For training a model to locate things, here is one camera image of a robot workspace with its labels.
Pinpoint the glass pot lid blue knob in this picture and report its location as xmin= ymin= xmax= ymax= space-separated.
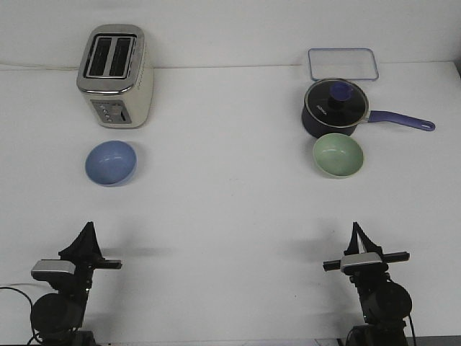
xmin=305 ymin=79 xmax=369 ymax=128

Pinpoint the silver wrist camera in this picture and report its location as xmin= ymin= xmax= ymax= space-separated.
xmin=340 ymin=252 xmax=382 ymax=272
xmin=31 ymin=259 xmax=76 ymax=281

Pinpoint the clear container lid blue rim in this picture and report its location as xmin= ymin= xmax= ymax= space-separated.
xmin=307 ymin=48 xmax=379 ymax=81

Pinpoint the blue bowl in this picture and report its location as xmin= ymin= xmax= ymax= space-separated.
xmin=84 ymin=141 xmax=138 ymax=187

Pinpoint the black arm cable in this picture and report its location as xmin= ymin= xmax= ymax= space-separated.
xmin=406 ymin=313 xmax=417 ymax=346
xmin=0 ymin=284 xmax=42 ymax=346

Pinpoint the cream silver toaster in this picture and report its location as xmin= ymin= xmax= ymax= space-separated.
xmin=76 ymin=24 xmax=154 ymax=128

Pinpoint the green bowl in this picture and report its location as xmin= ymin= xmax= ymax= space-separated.
xmin=312 ymin=133 xmax=364 ymax=179

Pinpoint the white toaster power cord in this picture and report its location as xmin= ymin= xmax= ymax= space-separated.
xmin=0 ymin=62 xmax=81 ymax=71

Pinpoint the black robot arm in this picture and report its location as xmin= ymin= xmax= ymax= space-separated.
xmin=323 ymin=222 xmax=413 ymax=345
xmin=30 ymin=221 xmax=122 ymax=345

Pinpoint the dark blue saucepan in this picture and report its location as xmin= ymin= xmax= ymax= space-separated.
xmin=301 ymin=104 xmax=436 ymax=138

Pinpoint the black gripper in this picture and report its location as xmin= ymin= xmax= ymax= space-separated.
xmin=323 ymin=221 xmax=410 ymax=285
xmin=58 ymin=221 xmax=122 ymax=288

